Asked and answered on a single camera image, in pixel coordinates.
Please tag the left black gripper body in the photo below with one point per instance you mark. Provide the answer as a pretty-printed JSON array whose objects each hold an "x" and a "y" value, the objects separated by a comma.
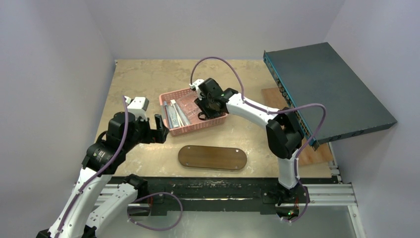
[{"x": 146, "y": 135}]

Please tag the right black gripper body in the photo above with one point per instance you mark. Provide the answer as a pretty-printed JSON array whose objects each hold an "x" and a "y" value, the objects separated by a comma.
[{"x": 203, "y": 107}]

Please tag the dark green enamel mug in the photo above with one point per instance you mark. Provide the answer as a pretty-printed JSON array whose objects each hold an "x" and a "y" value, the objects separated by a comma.
[{"x": 203, "y": 116}]

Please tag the pink plastic basket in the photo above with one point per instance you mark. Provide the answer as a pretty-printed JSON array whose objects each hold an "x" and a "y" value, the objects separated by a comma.
[{"x": 195, "y": 124}]

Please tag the oval wooden tray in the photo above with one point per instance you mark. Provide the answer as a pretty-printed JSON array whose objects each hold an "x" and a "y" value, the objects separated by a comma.
[{"x": 211, "y": 157}]

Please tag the clear plastic holder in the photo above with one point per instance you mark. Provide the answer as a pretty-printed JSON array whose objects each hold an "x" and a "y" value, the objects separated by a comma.
[{"x": 188, "y": 105}]

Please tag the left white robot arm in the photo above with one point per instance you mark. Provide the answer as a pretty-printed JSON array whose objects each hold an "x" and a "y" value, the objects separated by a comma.
[{"x": 80, "y": 218}]

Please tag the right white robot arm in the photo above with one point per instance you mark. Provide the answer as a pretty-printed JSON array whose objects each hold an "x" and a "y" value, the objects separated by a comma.
[{"x": 284, "y": 135}]

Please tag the wooden board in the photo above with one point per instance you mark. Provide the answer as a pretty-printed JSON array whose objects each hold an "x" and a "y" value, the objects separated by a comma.
[{"x": 273, "y": 98}]

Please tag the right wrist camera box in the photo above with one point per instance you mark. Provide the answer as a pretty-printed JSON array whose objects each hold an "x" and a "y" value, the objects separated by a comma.
[{"x": 195, "y": 84}]

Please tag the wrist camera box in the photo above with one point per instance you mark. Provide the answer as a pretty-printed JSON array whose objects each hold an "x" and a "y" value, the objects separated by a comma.
[
  {"x": 195, "y": 84},
  {"x": 137, "y": 106}
]

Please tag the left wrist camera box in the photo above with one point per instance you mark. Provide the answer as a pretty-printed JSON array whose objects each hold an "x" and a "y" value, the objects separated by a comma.
[{"x": 137, "y": 106}]

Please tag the black aluminium base frame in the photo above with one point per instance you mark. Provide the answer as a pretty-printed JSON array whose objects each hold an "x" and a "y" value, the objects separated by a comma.
[{"x": 262, "y": 195}]

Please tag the dark network switch box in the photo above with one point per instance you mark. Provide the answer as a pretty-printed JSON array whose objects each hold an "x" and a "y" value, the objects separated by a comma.
[{"x": 333, "y": 103}]

